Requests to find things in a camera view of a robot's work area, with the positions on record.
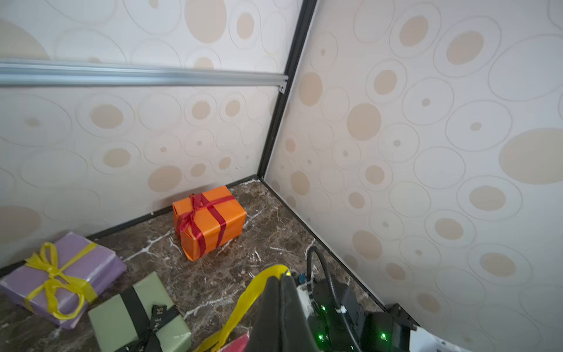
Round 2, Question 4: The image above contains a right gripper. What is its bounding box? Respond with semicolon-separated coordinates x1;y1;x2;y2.
245;273;416;352

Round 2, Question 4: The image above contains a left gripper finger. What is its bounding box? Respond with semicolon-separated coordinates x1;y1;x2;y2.
280;275;319;352

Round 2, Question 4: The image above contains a yellow ribbon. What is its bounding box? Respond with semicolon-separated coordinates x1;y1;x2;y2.
25;242;98;321
195;265;290;352

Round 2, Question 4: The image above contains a dark red gift box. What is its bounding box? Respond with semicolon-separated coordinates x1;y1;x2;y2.
219;332;249;352

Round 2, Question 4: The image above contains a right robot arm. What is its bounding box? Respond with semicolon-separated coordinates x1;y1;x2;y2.
297;246;463;352

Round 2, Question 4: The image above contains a black ribbon on green box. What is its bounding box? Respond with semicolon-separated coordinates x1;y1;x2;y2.
117;287;180;352

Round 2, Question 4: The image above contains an orange gift box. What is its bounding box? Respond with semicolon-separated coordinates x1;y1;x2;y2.
172;185;248;263

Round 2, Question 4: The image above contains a red ribbon on orange box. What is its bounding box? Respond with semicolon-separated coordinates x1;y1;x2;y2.
175;192;238;258

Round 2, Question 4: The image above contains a green gift box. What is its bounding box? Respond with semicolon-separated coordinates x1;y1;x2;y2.
88;272;191;351

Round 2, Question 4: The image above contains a yellow ribbon on purple box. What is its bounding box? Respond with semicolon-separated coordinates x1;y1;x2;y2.
25;242;98;321

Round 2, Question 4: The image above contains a purple gift box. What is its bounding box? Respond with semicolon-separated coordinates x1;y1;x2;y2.
1;233;126;330

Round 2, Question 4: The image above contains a horizontal aluminium bar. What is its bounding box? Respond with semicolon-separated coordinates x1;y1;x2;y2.
1;60;288;87

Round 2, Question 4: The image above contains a black frame post right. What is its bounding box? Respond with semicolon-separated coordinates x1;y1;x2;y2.
257;0;318;181

